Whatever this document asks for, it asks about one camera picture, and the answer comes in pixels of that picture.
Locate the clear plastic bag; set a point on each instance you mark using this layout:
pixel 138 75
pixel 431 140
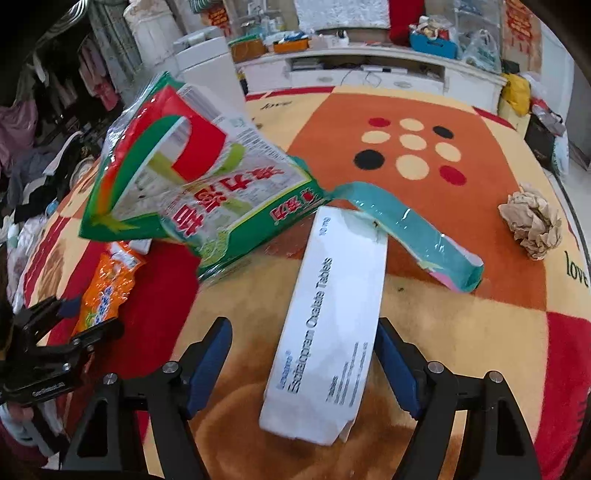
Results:
pixel 482 53

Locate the white medicine box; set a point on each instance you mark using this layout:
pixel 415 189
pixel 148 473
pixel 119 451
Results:
pixel 323 332

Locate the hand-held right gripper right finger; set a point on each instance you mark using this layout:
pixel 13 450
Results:
pixel 397 369

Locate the pile of clothes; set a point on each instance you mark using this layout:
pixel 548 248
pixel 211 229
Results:
pixel 37 170

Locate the yellow bag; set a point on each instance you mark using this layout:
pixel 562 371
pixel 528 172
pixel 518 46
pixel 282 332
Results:
pixel 516 94

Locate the teal wrapper strip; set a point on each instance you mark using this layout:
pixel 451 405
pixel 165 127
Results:
pixel 415 226

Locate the black box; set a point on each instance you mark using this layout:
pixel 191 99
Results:
pixel 538 138

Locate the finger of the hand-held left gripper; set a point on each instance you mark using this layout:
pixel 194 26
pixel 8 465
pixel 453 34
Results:
pixel 37 316
pixel 97 334

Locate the large red hanging ornament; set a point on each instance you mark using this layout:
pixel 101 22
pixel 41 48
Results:
pixel 519 27

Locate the small red hanging ornament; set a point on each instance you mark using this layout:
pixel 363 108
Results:
pixel 217 18

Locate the printed patchwork blanket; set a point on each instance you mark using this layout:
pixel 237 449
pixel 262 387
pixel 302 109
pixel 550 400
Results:
pixel 461 323

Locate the blue storage basket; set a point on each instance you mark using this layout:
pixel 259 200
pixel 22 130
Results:
pixel 431 46

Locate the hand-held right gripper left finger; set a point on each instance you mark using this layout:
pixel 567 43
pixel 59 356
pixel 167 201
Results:
pixel 207 369

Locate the crumpled brown paper ball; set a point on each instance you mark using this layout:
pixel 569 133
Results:
pixel 531 221

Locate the green red snack bag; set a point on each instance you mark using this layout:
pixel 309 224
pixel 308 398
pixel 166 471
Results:
pixel 184 184

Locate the white television cabinet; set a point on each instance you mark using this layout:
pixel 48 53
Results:
pixel 415 78

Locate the red cloth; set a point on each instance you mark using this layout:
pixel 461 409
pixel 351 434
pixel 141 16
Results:
pixel 406 23

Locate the row of hanging clothes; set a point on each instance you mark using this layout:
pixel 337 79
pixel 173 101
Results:
pixel 97 74

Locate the lace covered air conditioner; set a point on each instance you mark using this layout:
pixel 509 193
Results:
pixel 152 32

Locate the orange flat box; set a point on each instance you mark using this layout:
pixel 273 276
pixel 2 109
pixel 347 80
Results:
pixel 291 45

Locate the orange snack wrapper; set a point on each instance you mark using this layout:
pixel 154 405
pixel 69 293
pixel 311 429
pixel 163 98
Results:
pixel 106 290

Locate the patterned curtain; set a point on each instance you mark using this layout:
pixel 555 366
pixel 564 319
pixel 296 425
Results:
pixel 115 41

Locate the white quilted cloth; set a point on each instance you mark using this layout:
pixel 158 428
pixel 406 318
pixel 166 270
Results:
pixel 341 14

